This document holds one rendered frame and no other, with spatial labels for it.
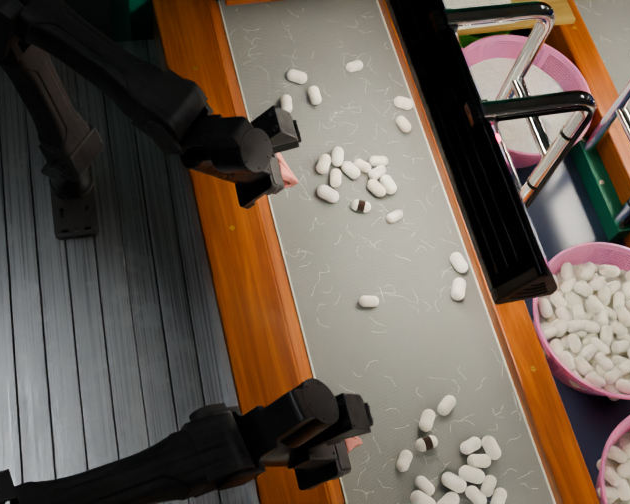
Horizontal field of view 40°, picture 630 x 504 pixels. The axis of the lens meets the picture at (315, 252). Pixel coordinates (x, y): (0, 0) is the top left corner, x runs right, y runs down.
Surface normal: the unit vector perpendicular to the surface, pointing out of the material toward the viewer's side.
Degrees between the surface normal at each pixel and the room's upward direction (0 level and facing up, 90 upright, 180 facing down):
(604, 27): 0
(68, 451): 0
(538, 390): 0
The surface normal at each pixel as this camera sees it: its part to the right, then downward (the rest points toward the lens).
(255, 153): 0.75, 0.04
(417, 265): 0.14, -0.45
